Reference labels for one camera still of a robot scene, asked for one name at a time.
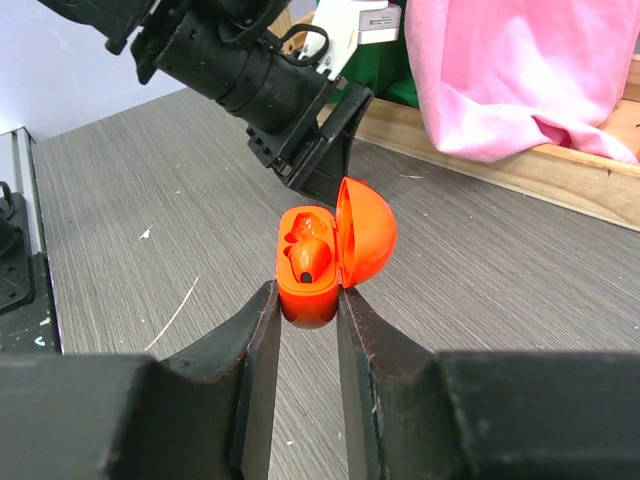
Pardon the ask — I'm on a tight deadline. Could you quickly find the pink t-shirt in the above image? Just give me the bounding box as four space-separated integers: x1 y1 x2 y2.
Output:
405 1 639 164

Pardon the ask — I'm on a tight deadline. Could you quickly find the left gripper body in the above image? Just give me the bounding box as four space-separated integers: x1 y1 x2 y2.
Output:
131 9 338 190

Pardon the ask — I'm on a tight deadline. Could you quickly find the green t-shirt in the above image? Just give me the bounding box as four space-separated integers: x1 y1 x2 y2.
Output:
341 32 419 108

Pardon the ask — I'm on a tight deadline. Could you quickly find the wooden clothes rack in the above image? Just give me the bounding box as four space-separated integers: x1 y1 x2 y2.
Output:
285 1 639 230

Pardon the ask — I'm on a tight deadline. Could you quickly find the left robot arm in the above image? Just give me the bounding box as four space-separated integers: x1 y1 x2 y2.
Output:
45 0 373 204

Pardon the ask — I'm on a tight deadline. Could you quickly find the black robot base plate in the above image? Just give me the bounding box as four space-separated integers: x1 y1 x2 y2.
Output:
1 182 62 354

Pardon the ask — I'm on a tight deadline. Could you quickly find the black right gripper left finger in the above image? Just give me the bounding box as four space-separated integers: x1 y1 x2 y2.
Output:
1 281 281 479

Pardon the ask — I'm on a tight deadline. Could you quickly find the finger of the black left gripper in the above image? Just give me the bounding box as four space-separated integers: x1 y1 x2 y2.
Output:
300 83 373 206

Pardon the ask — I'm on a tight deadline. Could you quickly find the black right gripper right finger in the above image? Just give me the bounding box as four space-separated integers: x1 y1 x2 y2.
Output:
337 289 639 479

